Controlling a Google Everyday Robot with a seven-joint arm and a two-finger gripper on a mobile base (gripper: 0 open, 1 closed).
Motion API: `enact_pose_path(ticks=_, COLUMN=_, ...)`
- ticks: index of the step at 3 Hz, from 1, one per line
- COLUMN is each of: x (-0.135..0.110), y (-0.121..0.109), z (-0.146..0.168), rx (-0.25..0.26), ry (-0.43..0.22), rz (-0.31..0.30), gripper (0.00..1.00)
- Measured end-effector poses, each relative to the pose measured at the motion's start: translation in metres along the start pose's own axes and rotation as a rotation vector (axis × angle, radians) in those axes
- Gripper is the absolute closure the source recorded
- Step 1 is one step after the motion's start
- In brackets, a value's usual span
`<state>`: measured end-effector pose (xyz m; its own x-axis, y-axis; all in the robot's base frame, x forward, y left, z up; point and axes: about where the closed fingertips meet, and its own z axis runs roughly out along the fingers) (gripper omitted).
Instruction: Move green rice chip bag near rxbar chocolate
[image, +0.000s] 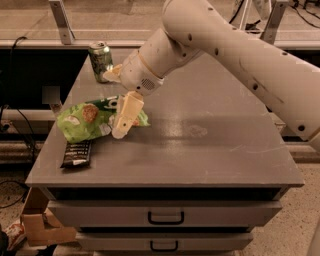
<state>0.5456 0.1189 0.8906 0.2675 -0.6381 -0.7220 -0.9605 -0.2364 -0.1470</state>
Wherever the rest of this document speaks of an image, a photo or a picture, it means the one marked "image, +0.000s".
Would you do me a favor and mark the white rounded gripper body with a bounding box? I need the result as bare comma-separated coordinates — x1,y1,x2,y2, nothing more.
120,50,164,96

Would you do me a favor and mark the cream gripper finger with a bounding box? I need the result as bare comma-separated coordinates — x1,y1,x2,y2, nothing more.
103,64,122,83
112,91,144,139

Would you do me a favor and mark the green rice chip bag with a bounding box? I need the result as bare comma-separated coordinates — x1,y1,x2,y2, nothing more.
57,95,149,143

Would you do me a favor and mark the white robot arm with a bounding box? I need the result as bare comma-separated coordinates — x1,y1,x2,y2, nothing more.
104,0,320,149

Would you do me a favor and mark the dark chocolate rxbar wrapper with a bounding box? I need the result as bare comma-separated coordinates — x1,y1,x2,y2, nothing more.
61,140,92,168

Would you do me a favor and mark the green soda can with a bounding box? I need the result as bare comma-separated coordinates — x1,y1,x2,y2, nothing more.
88,41,113,83

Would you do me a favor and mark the grey drawer cabinet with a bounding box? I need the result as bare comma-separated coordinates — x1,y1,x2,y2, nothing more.
27,56,303,256

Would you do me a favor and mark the upper grey drawer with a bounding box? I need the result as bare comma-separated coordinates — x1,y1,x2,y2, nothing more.
48,200,282,228

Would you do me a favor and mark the grey drawer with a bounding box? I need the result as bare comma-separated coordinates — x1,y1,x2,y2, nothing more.
76,233,253,253
48,200,282,228

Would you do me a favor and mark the lower grey drawer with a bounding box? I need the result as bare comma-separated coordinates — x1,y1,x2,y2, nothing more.
76,233,253,253

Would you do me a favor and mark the brown cardboard box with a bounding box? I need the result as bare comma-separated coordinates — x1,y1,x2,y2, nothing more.
21,188,76,246

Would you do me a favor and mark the left metal railing bracket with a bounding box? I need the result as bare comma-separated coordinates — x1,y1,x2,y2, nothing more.
49,0,75,45

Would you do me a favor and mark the metal railing bracket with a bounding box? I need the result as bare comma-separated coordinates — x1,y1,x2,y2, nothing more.
49,0,75,45
260,0,289,44

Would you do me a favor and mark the black cable on left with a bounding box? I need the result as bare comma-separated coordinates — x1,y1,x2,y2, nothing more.
0,35,40,164

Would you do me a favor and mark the black upper drawer handle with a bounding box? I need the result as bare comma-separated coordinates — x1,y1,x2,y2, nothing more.
147,211,185,225

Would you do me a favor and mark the black drawer handle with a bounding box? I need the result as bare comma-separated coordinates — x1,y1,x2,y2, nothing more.
147,211,185,225
149,241,179,253

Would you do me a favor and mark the white wire frame stand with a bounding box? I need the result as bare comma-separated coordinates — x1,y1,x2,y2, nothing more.
237,0,271,30

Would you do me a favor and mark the black lower drawer handle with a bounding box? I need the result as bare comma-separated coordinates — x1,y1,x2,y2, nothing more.
149,241,179,253

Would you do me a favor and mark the right metal railing bracket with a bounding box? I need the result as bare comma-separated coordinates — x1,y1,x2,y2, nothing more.
260,0,289,44

